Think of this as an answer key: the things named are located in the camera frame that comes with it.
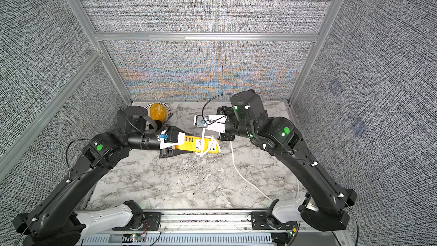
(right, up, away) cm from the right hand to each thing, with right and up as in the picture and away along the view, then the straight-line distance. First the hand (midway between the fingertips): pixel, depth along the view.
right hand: (214, 109), depth 56 cm
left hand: (-7, -10, 0) cm, 12 cm away
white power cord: (-4, -14, 0) cm, 15 cm away
